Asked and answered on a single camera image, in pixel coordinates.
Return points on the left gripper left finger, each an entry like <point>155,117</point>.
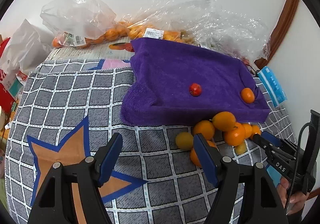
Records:
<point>106,158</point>

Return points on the clear bag of mandarins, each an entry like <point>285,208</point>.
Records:
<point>81,23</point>

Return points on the small red tomato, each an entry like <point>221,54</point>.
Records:
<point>195,89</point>

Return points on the clear bag of red fruit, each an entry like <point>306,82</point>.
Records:
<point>236,35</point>

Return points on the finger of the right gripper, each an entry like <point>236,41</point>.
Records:
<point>270,140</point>

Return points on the small orange mandarin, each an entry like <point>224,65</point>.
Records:
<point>248,130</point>

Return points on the yellow green small fruit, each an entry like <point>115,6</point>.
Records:
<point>184,141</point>

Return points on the grey checked blanket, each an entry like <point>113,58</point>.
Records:
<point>71,108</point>

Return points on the round orange mandarin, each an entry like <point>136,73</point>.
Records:
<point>235,136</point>

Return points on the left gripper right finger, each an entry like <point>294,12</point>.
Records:
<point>210,159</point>

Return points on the blue tissue pack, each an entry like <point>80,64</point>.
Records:
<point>272,86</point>

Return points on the small orange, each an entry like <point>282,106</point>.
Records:
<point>206,128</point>

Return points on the small orange kumquat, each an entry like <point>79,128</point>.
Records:
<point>255,130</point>

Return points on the grey plastic bag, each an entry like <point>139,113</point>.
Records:
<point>23,53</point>

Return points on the orange mandarin end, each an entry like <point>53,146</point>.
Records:
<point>247,95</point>

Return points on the purple towel tray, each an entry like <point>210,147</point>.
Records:
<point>164,70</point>

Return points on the person's right hand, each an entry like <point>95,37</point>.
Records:
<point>298,199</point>

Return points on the large mandarin orange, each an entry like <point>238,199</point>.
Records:
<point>193,156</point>

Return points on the red paper bag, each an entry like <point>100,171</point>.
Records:
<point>6,99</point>

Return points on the clear bag of kumquats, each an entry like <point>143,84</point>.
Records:
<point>184,21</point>

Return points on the fruit print cardboard box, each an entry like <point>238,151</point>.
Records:
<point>118,49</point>

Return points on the oval orange fruit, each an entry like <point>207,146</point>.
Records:
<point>224,121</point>

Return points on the brown wooden door frame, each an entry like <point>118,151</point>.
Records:
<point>280,30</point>

